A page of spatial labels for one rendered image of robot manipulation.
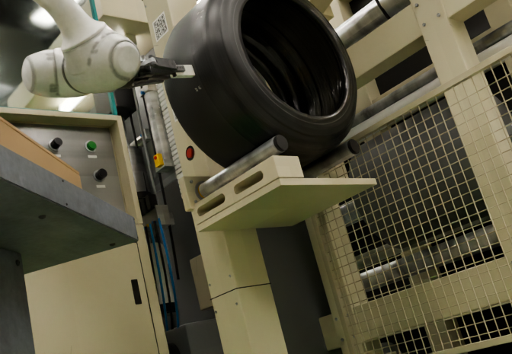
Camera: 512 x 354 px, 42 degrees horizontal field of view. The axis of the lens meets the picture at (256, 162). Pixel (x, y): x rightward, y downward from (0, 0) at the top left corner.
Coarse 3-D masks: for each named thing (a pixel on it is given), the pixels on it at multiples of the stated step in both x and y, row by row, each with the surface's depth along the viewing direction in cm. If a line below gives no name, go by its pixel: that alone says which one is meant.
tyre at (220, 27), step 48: (240, 0) 174; (288, 0) 190; (192, 48) 170; (240, 48) 167; (288, 48) 213; (336, 48) 195; (192, 96) 171; (240, 96) 164; (288, 96) 214; (336, 96) 204; (240, 144) 172; (288, 144) 170; (336, 144) 182
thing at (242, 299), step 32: (160, 0) 216; (192, 0) 221; (192, 160) 202; (224, 256) 189; (256, 256) 194; (224, 288) 189; (256, 288) 189; (224, 320) 189; (256, 320) 185; (224, 352) 188; (256, 352) 180
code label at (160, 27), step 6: (162, 12) 215; (156, 18) 218; (162, 18) 215; (156, 24) 218; (162, 24) 215; (156, 30) 218; (162, 30) 215; (156, 36) 217; (162, 36) 215; (156, 42) 217
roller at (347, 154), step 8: (344, 144) 183; (352, 144) 182; (328, 152) 188; (336, 152) 185; (344, 152) 183; (352, 152) 182; (320, 160) 190; (328, 160) 187; (336, 160) 186; (344, 160) 185; (304, 168) 194; (312, 168) 192; (320, 168) 190; (328, 168) 190; (304, 176) 195; (312, 176) 193
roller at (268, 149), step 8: (280, 136) 165; (264, 144) 166; (272, 144) 164; (280, 144) 164; (256, 152) 168; (264, 152) 166; (272, 152) 165; (280, 152) 164; (240, 160) 173; (248, 160) 170; (256, 160) 168; (264, 160) 168; (232, 168) 175; (240, 168) 173; (248, 168) 172; (216, 176) 180; (224, 176) 178; (232, 176) 176; (200, 184) 187; (208, 184) 183; (216, 184) 180; (224, 184) 179; (200, 192) 185; (208, 192) 184
